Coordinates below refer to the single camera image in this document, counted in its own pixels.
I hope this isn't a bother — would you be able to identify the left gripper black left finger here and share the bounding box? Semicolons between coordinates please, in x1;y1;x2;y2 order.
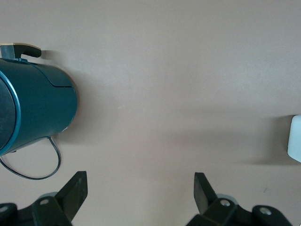
0;171;88;226

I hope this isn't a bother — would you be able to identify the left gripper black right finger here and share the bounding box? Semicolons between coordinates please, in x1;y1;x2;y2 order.
187;172;292;226

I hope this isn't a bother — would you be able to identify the small white lidded bin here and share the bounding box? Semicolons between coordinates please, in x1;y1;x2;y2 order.
287;114;301;163

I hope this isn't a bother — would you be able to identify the teal round pedal bin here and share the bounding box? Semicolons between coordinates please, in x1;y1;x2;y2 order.
0;58;78;156

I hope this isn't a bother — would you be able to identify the black bin foot pedal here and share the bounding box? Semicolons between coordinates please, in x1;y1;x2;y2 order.
0;42;42;62

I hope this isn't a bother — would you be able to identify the thin black wire loop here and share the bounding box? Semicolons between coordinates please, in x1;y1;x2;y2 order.
0;136;62;181

